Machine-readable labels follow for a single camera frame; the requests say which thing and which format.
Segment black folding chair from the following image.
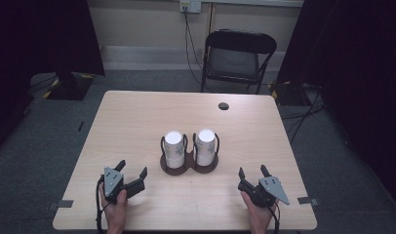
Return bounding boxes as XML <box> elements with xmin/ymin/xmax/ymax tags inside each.
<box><xmin>200</xmin><ymin>28</ymin><xmax>278</xmax><ymax>96</ymax></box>

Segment right hand-held gripper cable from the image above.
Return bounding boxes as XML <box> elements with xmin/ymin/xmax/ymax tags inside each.
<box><xmin>267</xmin><ymin>200</ymin><xmax>282</xmax><ymax>234</ymax></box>

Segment hand-held gripper cable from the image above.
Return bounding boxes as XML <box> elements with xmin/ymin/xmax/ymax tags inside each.
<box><xmin>267</xmin><ymin>200</ymin><xmax>282</xmax><ymax>234</ymax></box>
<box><xmin>95</xmin><ymin>175</ymin><xmax>106</xmax><ymax>234</ymax></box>

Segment left hand-held gripper cable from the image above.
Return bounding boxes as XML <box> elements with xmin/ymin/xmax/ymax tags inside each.
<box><xmin>95</xmin><ymin>175</ymin><xmax>106</xmax><ymax>234</ymax></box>

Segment black stand base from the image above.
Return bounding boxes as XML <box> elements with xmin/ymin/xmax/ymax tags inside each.
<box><xmin>269</xmin><ymin>80</ymin><xmax>313</xmax><ymax>107</ymax></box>
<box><xmin>42</xmin><ymin>71</ymin><xmax>96</xmax><ymax>101</ymax></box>

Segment dark curtain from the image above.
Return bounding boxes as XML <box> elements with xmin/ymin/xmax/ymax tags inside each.
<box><xmin>276</xmin><ymin>0</ymin><xmax>396</xmax><ymax>204</ymax></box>
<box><xmin>0</xmin><ymin>0</ymin><xmax>105</xmax><ymax>154</ymax></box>

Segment grey tape strip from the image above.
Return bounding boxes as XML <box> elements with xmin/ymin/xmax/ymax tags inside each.
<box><xmin>297</xmin><ymin>196</ymin><xmax>320</xmax><ymax>207</ymax></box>
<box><xmin>47</xmin><ymin>199</ymin><xmax>75</xmax><ymax>211</ymax></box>

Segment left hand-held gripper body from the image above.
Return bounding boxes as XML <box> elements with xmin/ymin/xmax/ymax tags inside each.
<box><xmin>99</xmin><ymin>167</ymin><xmax>146</xmax><ymax>206</ymax></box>

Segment black floor cables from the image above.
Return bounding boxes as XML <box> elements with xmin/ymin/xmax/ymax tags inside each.
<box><xmin>279</xmin><ymin>85</ymin><xmax>328</xmax><ymax>145</ymax></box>

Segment black wall cable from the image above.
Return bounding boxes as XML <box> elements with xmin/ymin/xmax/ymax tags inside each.
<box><xmin>183</xmin><ymin>5</ymin><xmax>208</xmax><ymax>86</ymax></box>

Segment person's left hand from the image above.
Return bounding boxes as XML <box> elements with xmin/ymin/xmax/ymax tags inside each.
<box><xmin>99</xmin><ymin>188</ymin><xmax>129</xmax><ymax>227</ymax></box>

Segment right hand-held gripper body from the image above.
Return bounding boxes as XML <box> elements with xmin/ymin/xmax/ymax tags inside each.
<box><xmin>237</xmin><ymin>175</ymin><xmax>291</xmax><ymax>209</ymax></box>

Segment dark brown double cup holder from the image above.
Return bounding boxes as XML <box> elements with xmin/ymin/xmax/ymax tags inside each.
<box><xmin>159</xmin><ymin>132</ymin><xmax>220</xmax><ymax>176</ymax></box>

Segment white wall socket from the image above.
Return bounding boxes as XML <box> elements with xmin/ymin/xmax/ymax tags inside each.
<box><xmin>178</xmin><ymin>0</ymin><xmax>203</xmax><ymax>15</ymax></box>

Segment white paper cup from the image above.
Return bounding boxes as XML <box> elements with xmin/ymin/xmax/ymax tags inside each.
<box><xmin>195</xmin><ymin>129</ymin><xmax>217</xmax><ymax>168</ymax></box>
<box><xmin>163</xmin><ymin>130</ymin><xmax>186</xmax><ymax>170</ymax></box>

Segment person's right hand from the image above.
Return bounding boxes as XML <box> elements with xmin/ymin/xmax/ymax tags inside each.
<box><xmin>240</xmin><ymin>190</ymin><xmax>279</xmax><ymax>227</ymax></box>

